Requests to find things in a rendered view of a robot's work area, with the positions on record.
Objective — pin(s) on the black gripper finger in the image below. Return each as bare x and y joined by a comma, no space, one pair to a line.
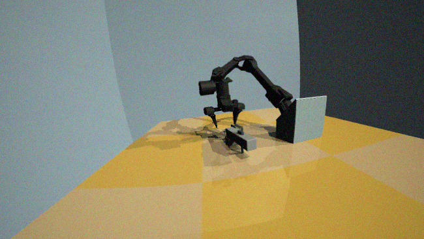
214,119
235,115

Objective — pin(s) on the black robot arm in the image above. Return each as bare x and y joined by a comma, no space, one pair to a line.
276,95

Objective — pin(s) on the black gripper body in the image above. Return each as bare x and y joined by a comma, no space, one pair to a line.
210,110

